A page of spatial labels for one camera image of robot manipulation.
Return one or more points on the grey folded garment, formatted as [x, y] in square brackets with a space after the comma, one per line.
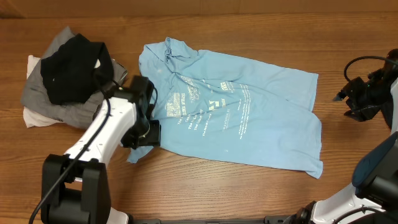
[79, 115]

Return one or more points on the light blue printed t-shirt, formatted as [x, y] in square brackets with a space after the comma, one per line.
[227, 108]

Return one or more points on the black folded garment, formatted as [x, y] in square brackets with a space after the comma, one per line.
[76, 70]

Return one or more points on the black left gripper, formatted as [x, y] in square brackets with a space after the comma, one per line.
[153, 137]

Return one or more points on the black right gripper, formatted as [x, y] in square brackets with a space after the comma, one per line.
[364, 113]

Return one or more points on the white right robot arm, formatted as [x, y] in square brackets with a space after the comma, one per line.
[373, 189]

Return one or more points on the white folded garment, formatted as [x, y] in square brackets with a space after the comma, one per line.
[31, 118]

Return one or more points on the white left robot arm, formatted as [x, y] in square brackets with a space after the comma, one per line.
[75, 185]

